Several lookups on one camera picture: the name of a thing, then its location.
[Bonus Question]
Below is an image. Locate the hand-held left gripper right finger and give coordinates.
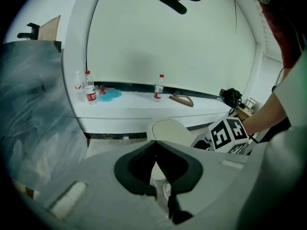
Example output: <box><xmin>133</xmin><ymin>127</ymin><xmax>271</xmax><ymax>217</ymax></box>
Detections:
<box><xmin>156</xmin><ymin>140</ymin><xmax>248</xmax><ymax>225</ymax></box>

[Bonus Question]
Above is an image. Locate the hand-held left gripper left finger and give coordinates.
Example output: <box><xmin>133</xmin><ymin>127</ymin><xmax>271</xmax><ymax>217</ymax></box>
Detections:
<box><xmin>35</xmin><ymin>139</ymin><xmax>178</xmax><ymax>230</ymax></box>

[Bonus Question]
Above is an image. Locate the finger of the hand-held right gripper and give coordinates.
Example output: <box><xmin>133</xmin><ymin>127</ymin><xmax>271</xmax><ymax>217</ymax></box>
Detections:
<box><xmin>191</xmin><ymin>135</ymin><xmax>209</xmax><ymax>150</ymax></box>

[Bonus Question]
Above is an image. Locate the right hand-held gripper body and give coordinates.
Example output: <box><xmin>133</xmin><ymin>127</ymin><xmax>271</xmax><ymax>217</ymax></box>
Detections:
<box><xmin>203</xmin><ymin>118</ymin><xmax>255</xmax><ymax>155</ymax></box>

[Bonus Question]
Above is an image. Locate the white round object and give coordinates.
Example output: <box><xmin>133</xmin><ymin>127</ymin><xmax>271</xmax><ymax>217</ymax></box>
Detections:
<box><xmin>146</xmin><ymin>118</ymin><xmax>194</xmax><ymax>149</ymax></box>

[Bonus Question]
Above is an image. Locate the person's right forearm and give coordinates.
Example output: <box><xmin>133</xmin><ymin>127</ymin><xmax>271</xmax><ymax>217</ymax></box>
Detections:
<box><xmin>242</xmin><ymin>91</ymin><xmax>292</xmax><ymax>136</ymax></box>

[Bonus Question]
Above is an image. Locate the small wooden box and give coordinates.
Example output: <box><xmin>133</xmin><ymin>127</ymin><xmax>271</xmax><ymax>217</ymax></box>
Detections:
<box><xmin>236</xmin><ymin>105</ymin><xmax>254</xmax><ymax>122</ymax></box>

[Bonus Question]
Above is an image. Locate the white window sill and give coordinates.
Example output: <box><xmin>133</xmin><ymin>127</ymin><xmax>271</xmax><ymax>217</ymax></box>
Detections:
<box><xmin>76</xmin><ymin>90</ymin><xmax>237</xmax><ymax>134</ymax></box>

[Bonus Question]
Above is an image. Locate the clear bottle red cap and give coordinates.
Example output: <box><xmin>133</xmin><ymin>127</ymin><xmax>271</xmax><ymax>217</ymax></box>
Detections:
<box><xmin>153</xmin><ymin>74</ymin><xmax>165</xmax><ymax>103</ymax></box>
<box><xmin>84</xmin><ymin>70</ymin><xmax>98</xmax><ymax>105</ymax></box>

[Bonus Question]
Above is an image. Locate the blue fluffy duster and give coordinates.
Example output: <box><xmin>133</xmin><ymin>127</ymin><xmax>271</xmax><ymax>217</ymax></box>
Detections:
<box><xmin>97</xmin><ymin>87</ymin><xmax>122</xmax><ymax>103</ymax></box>

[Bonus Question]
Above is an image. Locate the clear bottle white cap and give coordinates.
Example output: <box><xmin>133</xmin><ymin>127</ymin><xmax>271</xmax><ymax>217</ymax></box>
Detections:
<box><xmin>73</xmin><ymin>70</ymin><xmax>86</xmax><ymax>103</ymax></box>

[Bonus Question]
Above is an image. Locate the grey marble pattern box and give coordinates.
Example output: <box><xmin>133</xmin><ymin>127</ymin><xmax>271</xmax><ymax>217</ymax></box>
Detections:
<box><xmin>0</xmin><ymin>41</ymin><xmax>86</xmax><ymax>193</ymax></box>

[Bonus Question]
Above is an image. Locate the person's red shirt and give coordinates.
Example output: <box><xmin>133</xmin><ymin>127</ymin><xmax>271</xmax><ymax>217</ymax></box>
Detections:
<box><xmin>258</xmin><ymin>0</ymin><xmax>307</xmax><ymax>69</ymax></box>

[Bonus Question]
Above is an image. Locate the brown wooden board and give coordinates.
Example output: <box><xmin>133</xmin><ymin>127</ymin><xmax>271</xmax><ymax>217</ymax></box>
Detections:
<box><xmin>38</xmin><ymin>15</ymin><xmax>62</xmax><ymax>42</ymax></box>

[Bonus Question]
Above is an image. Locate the black cable bundle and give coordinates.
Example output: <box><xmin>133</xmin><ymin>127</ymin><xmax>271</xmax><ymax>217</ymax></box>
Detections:
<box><xmin>218</xmin><ymin>87</ymin><xmax>243</xmax><ymax>110</ymax></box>

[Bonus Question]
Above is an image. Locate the wire basket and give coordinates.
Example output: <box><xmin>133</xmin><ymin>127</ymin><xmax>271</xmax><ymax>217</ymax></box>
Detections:
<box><xmin>244</xmin><ymin>97</ymin><xmax>259</xmax><ymax>110</ymax></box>

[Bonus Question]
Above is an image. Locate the brown triangular frame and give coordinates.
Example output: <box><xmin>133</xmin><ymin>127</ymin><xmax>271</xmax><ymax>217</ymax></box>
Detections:
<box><xmin>168</xmin><ymin>94</ymin><xmax>194</xmax><ymax>108</ymax></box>

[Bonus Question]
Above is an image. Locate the black head-mounted camera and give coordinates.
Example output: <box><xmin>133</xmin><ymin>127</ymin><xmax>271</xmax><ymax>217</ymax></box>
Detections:
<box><xmin>157</xmin><ymin>0</ymin><xmax>211</xmax><ymax>15</ymax></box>

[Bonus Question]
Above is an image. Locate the black metal bracket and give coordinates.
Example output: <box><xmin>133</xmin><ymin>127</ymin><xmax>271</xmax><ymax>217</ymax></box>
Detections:
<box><xmin>17</xmin><ymin>22</ymin><xmax>41</xmax><ymax>40</ymax></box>

